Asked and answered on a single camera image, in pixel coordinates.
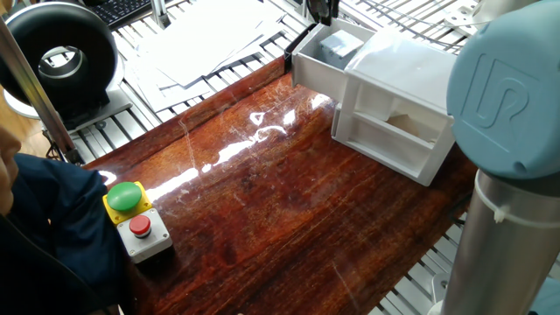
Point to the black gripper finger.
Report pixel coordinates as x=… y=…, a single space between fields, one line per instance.
x=316 y=9
x=333 y=8

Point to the small grey box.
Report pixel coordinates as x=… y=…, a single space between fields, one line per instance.
x=341 y=48

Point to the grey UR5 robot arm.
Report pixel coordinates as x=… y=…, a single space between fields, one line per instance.
x=503 y=109

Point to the white plastic drawer cabinet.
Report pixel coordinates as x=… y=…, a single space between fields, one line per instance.
x=407 y=65

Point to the white paper sheets stack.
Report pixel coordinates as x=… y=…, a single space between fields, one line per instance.
x=205 y=44

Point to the black keyboard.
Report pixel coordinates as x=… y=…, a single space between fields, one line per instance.
x=122 y=9

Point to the aluminium slatted workbench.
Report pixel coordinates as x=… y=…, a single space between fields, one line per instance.
x=131 y=127

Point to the yellow box with green button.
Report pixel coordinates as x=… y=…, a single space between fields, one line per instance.
x=126 y=201

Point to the grey box with red button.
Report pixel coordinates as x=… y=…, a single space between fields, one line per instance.
x=146 y=242

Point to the person head with dark hair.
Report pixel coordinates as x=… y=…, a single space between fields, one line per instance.
x=6 y=175

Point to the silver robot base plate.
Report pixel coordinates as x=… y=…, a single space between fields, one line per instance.
x=461 y=19

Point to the aluminium frame post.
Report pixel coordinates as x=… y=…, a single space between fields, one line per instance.
x=39 y=94

